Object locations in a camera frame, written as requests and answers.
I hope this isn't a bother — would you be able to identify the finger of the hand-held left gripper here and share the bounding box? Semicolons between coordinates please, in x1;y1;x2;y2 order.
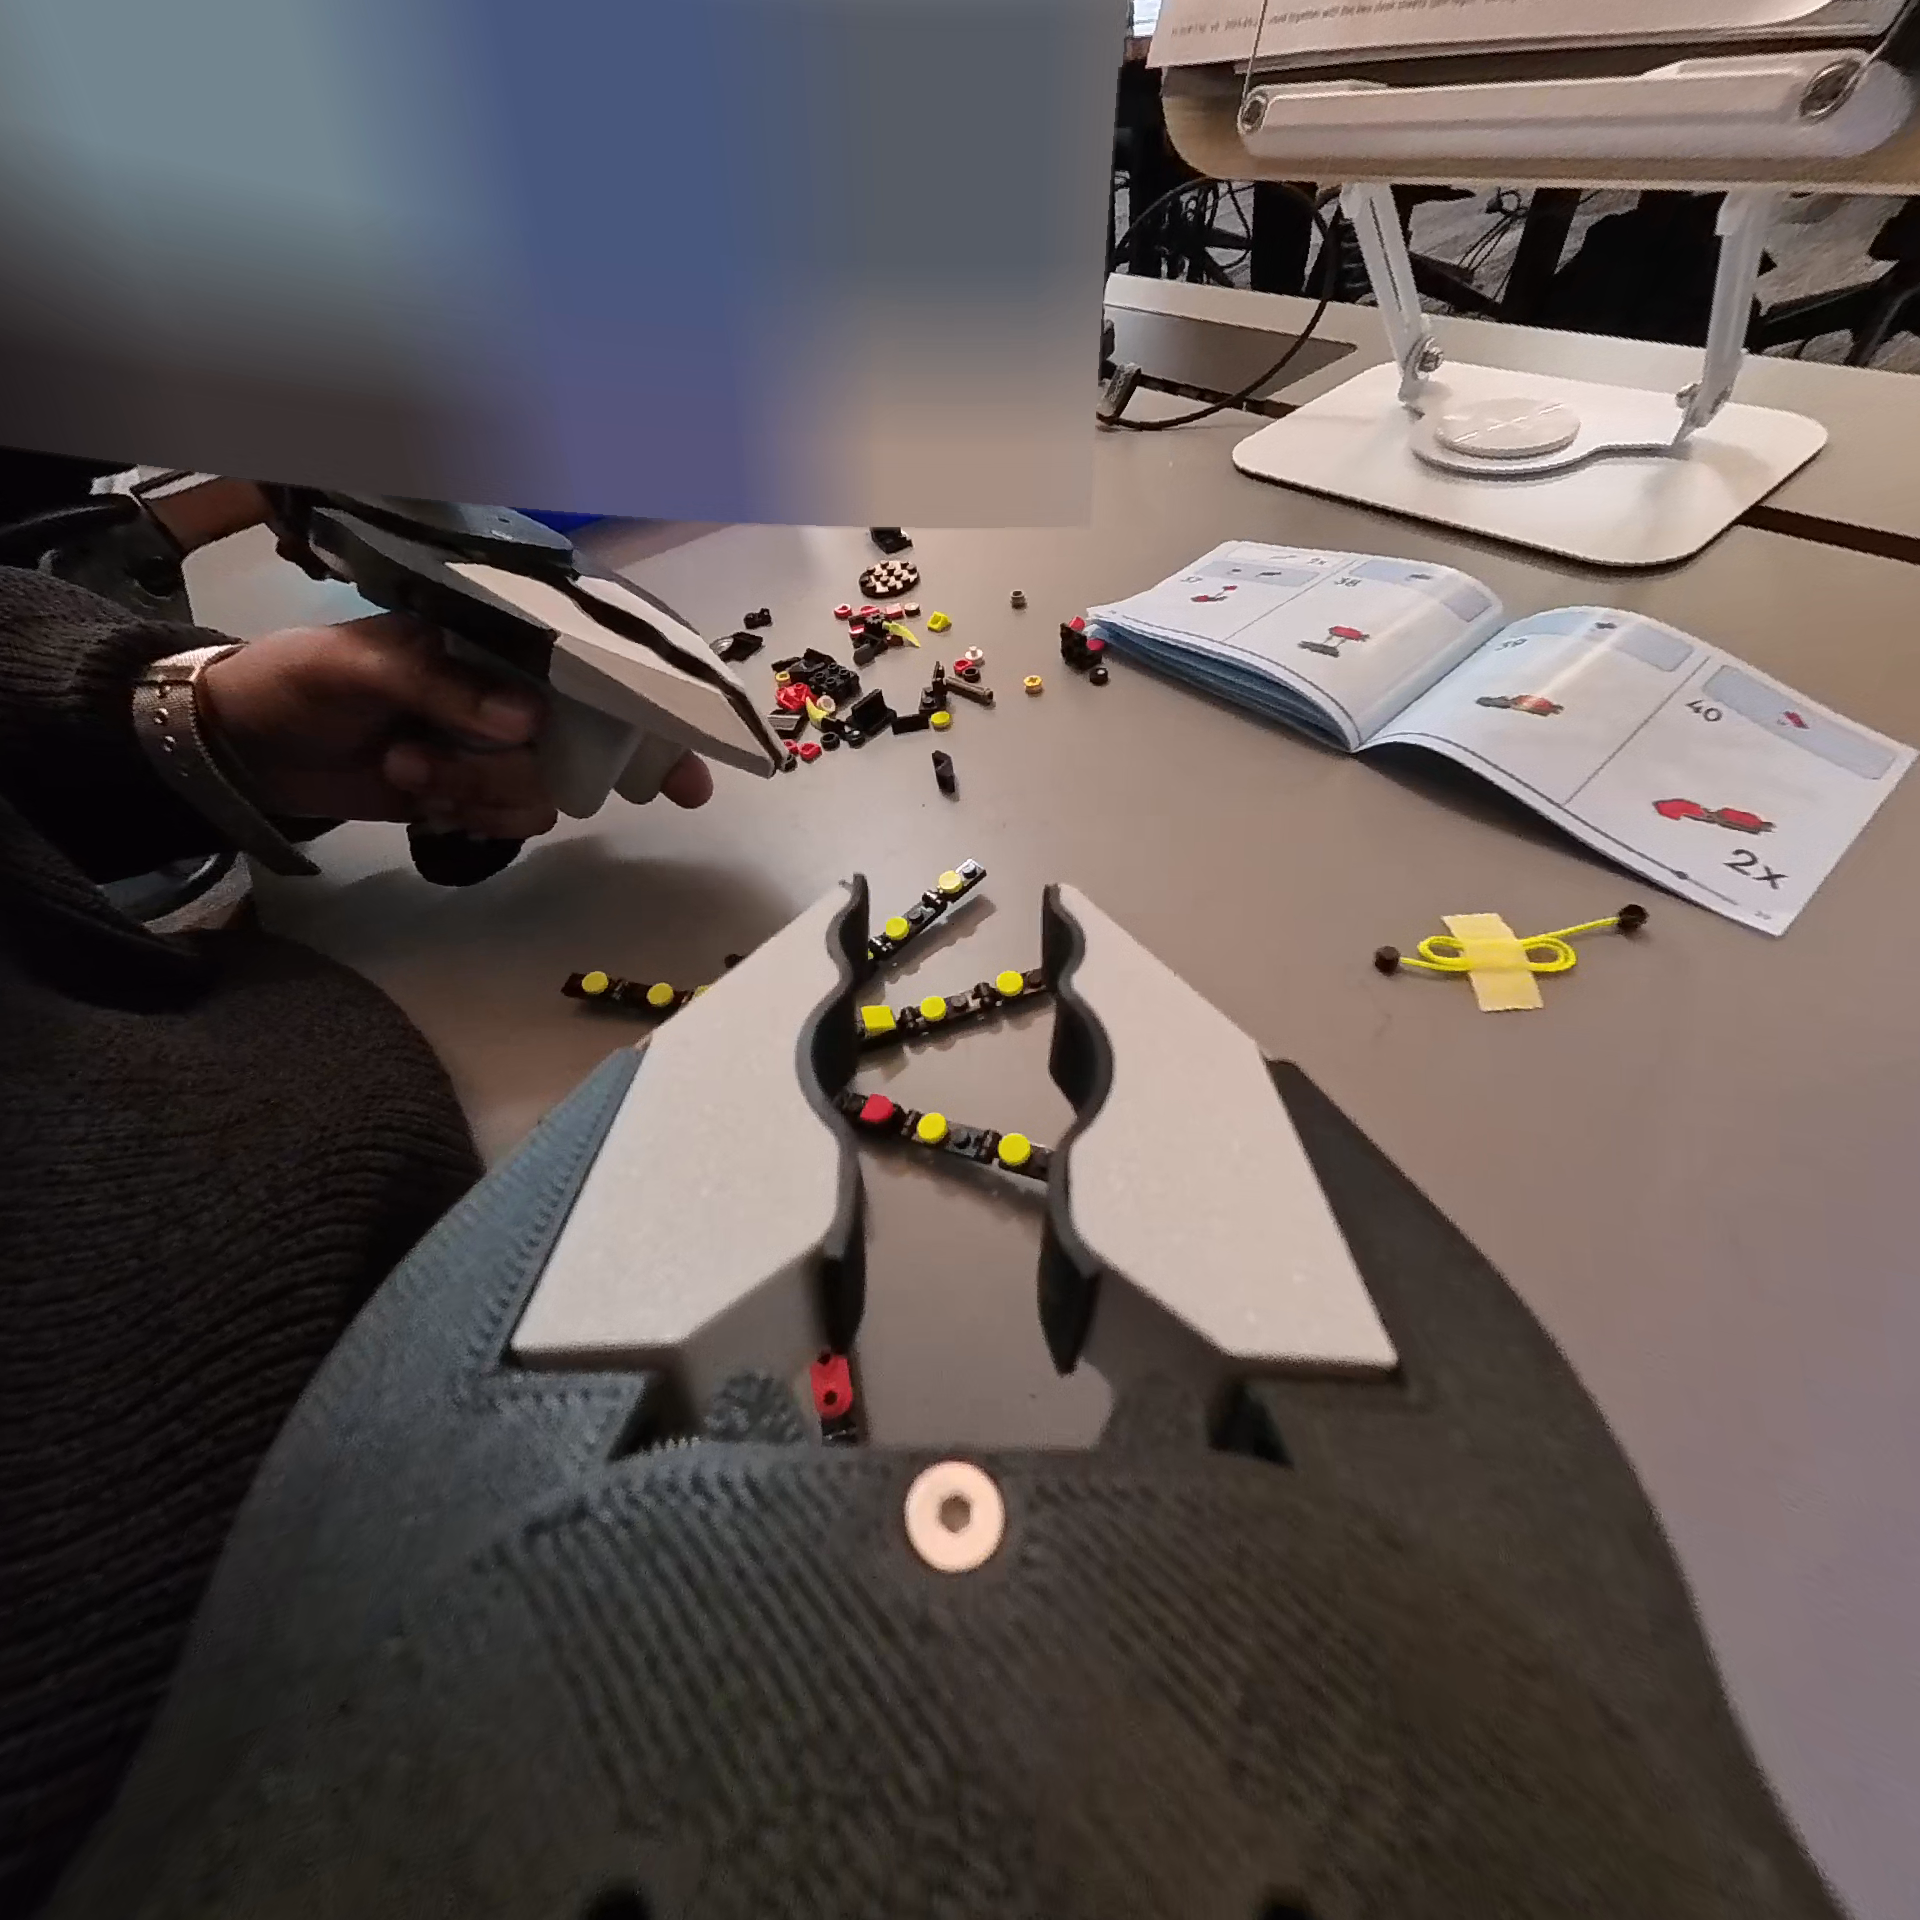
569;557;787;755
444;561;783;779

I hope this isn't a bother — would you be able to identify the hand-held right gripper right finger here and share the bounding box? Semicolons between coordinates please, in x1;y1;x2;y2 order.
1042;884;1400;1387

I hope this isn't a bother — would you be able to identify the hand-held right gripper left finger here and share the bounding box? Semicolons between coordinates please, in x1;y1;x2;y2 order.
504;875;877;1449

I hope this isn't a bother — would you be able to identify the pile of lego pieces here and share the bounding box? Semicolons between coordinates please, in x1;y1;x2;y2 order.
704;529;1119;802

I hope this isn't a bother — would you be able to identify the black yellow lego spider model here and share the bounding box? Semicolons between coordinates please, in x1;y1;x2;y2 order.
562;859;1069;1206

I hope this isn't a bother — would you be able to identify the light blue instruction booklet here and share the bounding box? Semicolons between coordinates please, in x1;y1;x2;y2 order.
1085;537;1920;941

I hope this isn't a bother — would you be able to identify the person's left forearm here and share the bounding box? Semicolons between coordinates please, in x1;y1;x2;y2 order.
0;570;187;839

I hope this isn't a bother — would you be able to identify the person's left hand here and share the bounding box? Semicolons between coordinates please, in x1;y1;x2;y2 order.
192;616;721;839

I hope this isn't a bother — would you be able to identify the studded wristband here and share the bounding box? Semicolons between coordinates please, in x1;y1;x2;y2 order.
131;639;324;875

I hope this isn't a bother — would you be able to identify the yellow tape piece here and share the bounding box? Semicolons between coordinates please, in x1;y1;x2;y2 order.
1443;908;1545;1013

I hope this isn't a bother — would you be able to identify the white desk stand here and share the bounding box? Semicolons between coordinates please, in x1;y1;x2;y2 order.
1147;0;1920;570

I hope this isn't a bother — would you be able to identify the yellow elastic string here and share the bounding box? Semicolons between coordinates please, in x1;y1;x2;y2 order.
1373;900;1649;981

